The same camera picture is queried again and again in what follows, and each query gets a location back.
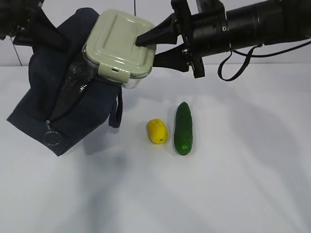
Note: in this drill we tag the green cucumber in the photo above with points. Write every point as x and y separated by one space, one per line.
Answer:
183 131

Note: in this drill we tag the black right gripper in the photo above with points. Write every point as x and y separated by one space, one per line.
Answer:
203 34

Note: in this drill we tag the green-lidded glass food container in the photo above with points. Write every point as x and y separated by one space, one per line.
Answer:
111 48

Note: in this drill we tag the dark navy lunch bag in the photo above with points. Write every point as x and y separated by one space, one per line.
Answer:
67 99

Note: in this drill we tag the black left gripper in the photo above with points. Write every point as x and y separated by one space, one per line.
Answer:
25 21

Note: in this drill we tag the yellow lemon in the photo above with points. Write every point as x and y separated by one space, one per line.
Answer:
157 131

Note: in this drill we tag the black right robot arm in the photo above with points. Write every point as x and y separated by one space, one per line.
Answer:
266 23

